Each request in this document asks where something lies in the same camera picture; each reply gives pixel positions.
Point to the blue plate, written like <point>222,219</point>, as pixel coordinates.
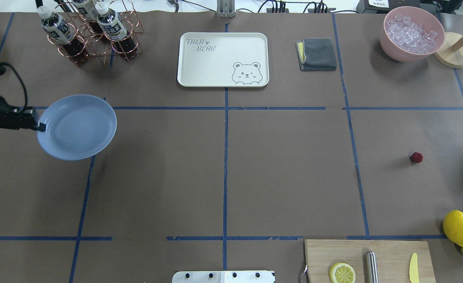
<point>77,127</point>

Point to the steel scoop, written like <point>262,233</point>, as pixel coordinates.
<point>371,267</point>

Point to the red strawberry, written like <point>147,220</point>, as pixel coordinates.
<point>416,158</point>

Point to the left tea bottle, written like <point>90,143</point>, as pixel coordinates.
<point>62,35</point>

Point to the tea bottle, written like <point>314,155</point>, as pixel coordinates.
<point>110,22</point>
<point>87,10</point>
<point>62,35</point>

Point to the right tea bottle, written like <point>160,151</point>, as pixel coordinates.
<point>110,22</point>

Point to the back tea bottle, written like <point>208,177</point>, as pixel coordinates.
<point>87,10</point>

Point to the cream bear tray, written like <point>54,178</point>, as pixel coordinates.
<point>220,59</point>

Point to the grey folded cloth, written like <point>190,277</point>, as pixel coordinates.
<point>316,54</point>

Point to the lemon half slice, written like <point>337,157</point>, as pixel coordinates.
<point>342,273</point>

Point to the wooden cutting board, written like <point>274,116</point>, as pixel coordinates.
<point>392,258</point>

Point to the pink bowl with ice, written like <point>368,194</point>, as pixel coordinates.
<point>410,34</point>

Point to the yellow plastic knife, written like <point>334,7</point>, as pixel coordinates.
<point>413,268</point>

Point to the wooden stand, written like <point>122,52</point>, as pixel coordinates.
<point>451,52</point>

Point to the large yellow lemon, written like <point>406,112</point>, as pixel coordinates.
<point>453,227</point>

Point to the copper wire bottle rack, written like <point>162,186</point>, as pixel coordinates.
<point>95,47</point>

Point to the grey metal bracket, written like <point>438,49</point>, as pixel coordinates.
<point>226,9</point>

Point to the white metal base plate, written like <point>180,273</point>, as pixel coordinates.
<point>225,276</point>

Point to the metal board handle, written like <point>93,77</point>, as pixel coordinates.
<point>303,278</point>

